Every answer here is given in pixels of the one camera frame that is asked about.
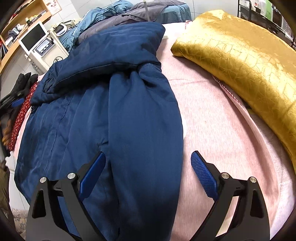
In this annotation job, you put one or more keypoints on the navy blue padded jacket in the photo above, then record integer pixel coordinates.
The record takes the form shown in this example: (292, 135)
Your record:
(110, 95)

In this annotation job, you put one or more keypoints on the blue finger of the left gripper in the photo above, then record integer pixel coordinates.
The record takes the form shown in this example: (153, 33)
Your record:
(17, 102)

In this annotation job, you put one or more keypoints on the gold satin folded cloth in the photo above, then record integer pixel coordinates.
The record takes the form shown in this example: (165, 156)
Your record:
(256, 64)

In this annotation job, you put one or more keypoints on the grey quilt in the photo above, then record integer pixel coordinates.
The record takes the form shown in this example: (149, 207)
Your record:
(163, 12)

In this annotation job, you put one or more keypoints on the light blue blanket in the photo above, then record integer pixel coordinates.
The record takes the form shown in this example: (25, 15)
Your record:
(70, 39)

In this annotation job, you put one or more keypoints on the white floor machine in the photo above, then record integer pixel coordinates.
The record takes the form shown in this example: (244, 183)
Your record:
(42, 47)

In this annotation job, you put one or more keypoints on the black folded garment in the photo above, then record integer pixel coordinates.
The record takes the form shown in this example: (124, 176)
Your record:
(20, 90)

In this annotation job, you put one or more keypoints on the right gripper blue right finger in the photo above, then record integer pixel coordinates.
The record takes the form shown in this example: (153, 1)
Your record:
(206, 177)

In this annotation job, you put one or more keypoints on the wooden wall shelf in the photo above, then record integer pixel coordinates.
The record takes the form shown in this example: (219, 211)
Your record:
(20, 21)

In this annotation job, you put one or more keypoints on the red floral folded cloth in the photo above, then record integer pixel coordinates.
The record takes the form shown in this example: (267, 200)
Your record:
(21, 116)

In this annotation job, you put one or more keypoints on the pink polka dot bedsheet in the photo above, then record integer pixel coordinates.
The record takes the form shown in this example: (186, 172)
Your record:
(226, 135)

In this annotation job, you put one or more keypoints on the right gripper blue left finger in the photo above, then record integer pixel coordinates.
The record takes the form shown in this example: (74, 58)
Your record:
(89, 174)

